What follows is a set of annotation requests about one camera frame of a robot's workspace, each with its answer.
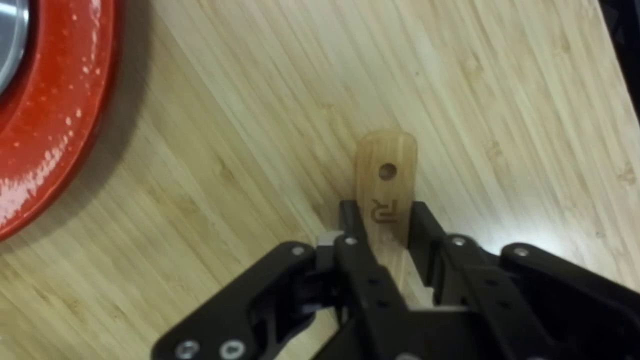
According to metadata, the red round plate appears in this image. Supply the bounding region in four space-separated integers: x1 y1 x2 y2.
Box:
0 0 126 242

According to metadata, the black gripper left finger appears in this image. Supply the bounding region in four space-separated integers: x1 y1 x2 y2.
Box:
150 198 410 360

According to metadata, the wooden slotted spatula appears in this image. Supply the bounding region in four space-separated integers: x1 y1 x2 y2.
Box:
352 129 435 313

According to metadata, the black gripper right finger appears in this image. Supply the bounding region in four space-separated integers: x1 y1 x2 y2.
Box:
405 198 640 360

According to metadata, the round steel lid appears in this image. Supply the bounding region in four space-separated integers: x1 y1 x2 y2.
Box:
0 0 31 97

